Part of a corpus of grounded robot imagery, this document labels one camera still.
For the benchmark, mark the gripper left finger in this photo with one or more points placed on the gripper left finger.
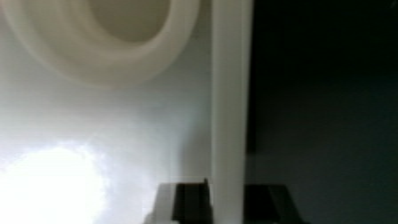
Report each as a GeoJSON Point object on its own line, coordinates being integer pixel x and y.
{"type": "Point", "coordinates": [182, 204]}

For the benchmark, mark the white square tabletop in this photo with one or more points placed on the white square tabletop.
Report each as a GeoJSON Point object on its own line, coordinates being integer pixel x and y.
{"type": "Point", "coordinates": [124, 106]}

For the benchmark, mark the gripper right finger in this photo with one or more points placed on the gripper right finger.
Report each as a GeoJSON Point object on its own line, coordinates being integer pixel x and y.
{"type": "Point", "coordinates": [270, 205]}

